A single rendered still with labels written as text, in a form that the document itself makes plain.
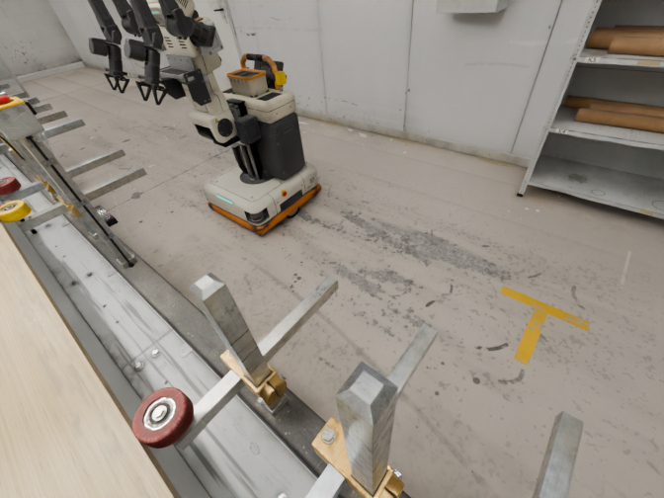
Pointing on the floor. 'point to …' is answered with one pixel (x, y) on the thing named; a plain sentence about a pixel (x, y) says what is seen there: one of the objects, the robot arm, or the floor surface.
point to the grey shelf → (565, 169)
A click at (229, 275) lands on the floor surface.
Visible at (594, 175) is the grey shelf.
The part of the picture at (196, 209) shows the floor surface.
